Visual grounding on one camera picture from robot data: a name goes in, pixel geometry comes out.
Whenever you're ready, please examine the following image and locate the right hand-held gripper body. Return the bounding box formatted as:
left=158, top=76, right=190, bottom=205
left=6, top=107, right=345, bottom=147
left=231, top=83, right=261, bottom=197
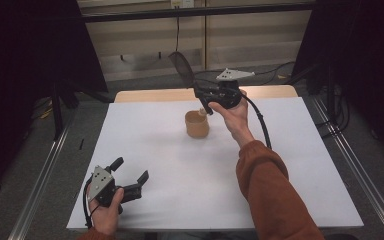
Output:
left=213, top=67, right=256, bottom=110

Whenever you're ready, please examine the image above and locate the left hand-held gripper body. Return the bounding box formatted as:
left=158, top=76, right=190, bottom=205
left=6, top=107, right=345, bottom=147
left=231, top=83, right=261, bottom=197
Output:
left=87, top=164, right=144, bottom=215

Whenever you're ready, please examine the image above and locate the tan cup with small figure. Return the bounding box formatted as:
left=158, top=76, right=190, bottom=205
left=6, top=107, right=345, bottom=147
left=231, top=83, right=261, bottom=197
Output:
left=184, top=107, right=211, bottom=139

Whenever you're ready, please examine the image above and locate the black kitchen knife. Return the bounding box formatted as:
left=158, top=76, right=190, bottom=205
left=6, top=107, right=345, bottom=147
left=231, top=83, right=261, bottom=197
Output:
left=167, top=51, right=215, bottom=116

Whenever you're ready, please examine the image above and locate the person's right hand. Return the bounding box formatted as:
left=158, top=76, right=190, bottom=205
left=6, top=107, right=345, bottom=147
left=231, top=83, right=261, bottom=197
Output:
left=208, top=89, right=256, bottom=148

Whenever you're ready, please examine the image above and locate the person's left hand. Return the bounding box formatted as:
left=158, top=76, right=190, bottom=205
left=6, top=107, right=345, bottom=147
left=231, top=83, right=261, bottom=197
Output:
left=87, top=186, right=125, bottom=237

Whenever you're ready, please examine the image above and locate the light wooden table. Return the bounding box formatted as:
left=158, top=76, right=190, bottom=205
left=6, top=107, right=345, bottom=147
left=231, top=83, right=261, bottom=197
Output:
left=113, top=84, right=299, bottom=104

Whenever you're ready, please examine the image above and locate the black metal stand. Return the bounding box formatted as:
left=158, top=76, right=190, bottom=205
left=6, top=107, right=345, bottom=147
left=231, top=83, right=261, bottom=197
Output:
left=50, top=78, right=65, bottom=140
left=325, top=64, right=337, bottom=125

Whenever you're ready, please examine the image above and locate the black curtain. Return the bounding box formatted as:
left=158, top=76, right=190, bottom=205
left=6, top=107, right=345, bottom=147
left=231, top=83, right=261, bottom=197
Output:
left=0, top=0, right=110, bottom=201
left=290, top=0, right=384, bottom=165

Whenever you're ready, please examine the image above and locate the left hand-held gripper cable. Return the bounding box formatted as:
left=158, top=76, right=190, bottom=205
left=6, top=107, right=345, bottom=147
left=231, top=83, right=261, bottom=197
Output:
left=82, top=175, right=97, bottom=230

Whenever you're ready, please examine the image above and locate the hand-held gripper cable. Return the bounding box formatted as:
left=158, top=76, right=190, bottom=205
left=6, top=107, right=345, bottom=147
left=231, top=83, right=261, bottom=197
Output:
left=82, top=175, right=97, bottom=230
left=239, top=91, right=273, bottom=150

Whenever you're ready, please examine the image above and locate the right hand-held gripper cable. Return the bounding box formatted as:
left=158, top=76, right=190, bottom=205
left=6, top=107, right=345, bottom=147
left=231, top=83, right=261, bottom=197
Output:
left=239, top=91, right=273, bottom=150

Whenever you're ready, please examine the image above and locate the long black floor cable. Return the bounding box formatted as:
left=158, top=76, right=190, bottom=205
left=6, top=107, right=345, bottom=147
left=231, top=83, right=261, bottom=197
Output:
left=174, top=15, right=296, bottom=87

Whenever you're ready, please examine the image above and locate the metal floor rail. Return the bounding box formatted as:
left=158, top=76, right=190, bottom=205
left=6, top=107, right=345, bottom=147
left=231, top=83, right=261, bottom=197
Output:
left=7, top=123, right=72, bottom=240
left=310, top=96, right=384, bottom=240

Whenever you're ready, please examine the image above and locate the black horizontal frame bar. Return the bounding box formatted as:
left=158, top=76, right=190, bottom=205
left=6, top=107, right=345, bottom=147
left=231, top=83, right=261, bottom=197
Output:
left=79, top=2, right=316, bottom=24

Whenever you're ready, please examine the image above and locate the white wall outlet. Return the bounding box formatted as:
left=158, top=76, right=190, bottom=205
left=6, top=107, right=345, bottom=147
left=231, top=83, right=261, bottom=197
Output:
left=170, top=0, right=195, bottom=9

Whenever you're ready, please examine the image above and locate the bundle of black cables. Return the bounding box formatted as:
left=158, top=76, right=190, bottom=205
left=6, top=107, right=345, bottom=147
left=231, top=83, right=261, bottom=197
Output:
left=315, top=85, right=352, bottom=138

